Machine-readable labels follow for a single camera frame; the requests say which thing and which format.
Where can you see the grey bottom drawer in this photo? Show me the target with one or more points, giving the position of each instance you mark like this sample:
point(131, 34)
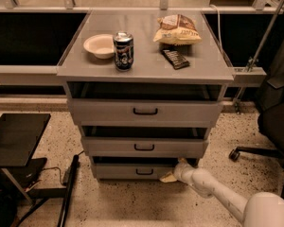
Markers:
point(130, 172)

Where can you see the grey drawer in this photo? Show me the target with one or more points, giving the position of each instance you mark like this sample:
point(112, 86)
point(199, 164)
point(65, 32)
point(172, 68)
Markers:
point(144, 113)
point(130, 172)
point(144, 147)

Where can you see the grey top drawer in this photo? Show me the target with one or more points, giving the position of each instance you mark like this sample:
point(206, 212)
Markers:
point(144, 113)

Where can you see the yellow chip bag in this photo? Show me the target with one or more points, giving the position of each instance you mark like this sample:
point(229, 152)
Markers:
point(176, 30)

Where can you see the dark soda can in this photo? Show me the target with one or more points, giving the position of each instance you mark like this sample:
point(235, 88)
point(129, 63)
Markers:
point(123, 44)

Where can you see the white paper bowl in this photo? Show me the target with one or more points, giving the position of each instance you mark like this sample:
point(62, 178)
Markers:
point(101, 46)

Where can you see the black pole on floor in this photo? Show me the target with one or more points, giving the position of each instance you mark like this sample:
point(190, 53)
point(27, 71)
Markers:
point(68, 191)

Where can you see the metal diagonal rod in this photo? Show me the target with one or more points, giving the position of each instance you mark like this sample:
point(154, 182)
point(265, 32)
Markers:
point(243, 74)

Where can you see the grey middle drawer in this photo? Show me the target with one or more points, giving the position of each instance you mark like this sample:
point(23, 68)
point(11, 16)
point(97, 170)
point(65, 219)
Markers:
point(144, 147)

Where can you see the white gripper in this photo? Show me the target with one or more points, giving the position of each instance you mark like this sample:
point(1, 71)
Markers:
point(182, 170)

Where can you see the dark chocolate bar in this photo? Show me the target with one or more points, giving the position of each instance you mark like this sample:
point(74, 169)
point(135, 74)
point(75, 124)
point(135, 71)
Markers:
point(177, 60)

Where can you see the black office chair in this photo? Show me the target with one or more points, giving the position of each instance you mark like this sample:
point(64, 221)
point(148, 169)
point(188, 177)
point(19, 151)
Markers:
point(271, 118)

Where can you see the grey drawer cabinet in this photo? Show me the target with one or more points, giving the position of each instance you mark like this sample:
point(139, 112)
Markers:
point(151, 78)

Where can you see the black side table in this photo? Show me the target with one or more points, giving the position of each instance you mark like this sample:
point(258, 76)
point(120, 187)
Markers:
point(20, 134)

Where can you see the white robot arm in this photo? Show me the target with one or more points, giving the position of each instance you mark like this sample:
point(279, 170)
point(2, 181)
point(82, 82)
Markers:
point(263, 209)

